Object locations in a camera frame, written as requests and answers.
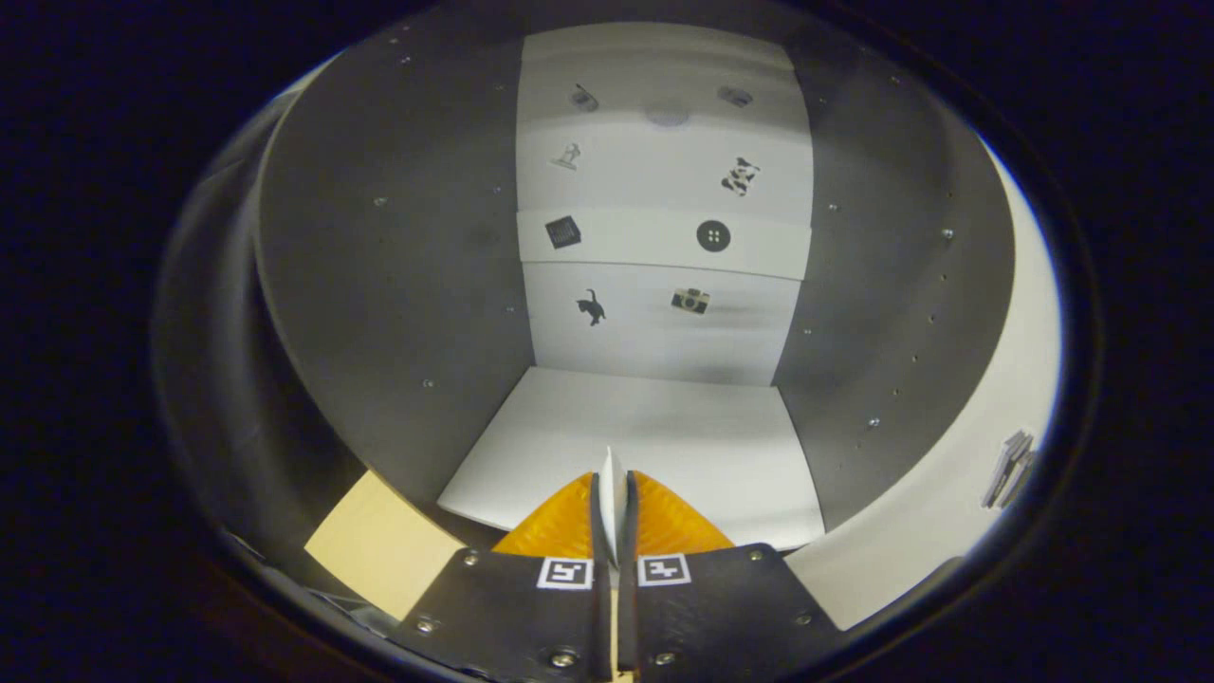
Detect slim blue and white bottle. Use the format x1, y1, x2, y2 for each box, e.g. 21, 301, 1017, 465
599, 446, 630, 570

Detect black backdrop cloth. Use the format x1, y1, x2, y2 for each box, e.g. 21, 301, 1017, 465
156, 95, 380, 589

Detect dark grey cabinet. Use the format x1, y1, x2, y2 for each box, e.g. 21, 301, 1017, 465
251, 9, 1016, 570

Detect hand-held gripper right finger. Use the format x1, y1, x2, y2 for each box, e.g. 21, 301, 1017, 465
616, 470, 845, 683

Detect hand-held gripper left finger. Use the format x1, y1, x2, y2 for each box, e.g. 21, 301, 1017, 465
398, 471, 613, 683

